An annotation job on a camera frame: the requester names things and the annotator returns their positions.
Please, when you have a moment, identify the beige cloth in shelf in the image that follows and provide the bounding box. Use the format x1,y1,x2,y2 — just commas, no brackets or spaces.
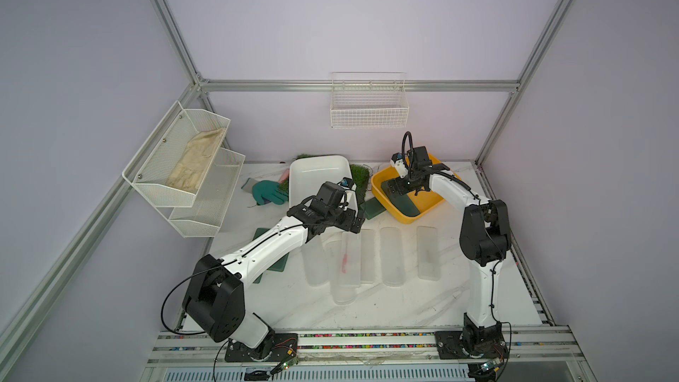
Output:
166,127,226,194

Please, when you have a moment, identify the lower white mesh shelf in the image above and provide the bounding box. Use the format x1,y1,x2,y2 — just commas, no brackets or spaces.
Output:
160,148,245,238

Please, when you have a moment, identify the pink object behind box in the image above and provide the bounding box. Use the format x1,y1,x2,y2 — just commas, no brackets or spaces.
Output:
279,169,290,183

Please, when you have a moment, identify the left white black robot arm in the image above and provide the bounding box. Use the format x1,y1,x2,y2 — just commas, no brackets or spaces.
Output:
182,178,364,349

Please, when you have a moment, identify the green rubber glove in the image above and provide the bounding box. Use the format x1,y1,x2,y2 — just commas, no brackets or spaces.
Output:
242,178,289,206

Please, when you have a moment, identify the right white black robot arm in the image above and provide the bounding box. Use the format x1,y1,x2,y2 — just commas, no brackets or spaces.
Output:
387,147,512,355

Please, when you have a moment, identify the upper white mesh shelf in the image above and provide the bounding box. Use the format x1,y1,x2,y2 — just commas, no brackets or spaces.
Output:
122,102,231,208

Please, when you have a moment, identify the green artificial grass mat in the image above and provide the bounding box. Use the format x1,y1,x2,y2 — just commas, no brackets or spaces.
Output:
288,155,372,209

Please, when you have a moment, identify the white wire wall basket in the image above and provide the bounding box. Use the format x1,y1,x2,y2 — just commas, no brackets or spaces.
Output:
330,72,410,129

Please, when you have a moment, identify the white mesh shelf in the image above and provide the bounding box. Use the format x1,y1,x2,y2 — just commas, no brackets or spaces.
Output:
122,102,231,208
160,148,245,238

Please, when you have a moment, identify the white plastic storage box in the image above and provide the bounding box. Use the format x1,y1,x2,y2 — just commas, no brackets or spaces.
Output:
281,156,356,237

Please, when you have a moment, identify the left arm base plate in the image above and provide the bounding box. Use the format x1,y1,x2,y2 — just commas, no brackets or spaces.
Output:
223,332,299,364

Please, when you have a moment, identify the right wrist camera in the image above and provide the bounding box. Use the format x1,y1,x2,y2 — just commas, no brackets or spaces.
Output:
390,152,408,179

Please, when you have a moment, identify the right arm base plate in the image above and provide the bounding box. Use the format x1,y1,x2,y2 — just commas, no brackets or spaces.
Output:
434,328,509,360

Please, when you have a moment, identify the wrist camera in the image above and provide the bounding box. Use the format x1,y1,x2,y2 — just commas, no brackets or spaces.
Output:
390,152,408,179
339,177,355,190

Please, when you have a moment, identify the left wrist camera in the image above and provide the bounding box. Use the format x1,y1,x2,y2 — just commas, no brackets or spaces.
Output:
339,177,355,190

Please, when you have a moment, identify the yellow plastic storage box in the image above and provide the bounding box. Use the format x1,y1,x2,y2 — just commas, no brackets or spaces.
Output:
370,152,462,225

